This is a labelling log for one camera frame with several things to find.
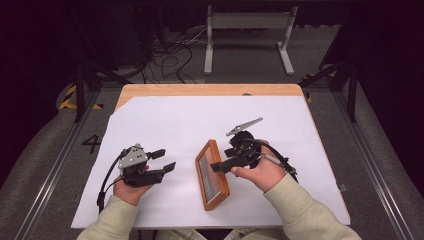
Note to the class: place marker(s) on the grey metal stand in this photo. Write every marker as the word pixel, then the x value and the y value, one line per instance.
pixel 250 20

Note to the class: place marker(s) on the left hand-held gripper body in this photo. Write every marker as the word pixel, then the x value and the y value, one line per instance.
pixel 136 173

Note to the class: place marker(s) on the small grey clip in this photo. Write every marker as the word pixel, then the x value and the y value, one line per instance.
pixel 342 187

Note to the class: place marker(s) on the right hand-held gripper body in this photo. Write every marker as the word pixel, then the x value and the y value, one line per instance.
pixel 243 150

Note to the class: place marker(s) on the person's left hand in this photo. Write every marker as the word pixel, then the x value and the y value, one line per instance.
pixel 130 195

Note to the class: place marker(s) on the yellow black hazard tape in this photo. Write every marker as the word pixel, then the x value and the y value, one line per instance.
pixel 68 105

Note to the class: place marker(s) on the black metal stand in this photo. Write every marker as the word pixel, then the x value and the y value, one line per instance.
pixel 351 93
pixel 79 90

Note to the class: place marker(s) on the metal floor rail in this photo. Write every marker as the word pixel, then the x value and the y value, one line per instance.
pixel 56 173
pixel 376 166

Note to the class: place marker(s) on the wooden picture frame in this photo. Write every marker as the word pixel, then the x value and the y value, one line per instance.
pixel 213 186

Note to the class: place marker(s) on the person's right hand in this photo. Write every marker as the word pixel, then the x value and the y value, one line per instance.
pixel 263 175

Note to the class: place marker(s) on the person's light pants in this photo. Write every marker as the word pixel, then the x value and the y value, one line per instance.
pixel 253 235

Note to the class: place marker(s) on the white table sheet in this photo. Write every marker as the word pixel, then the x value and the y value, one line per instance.
pixel 186 116

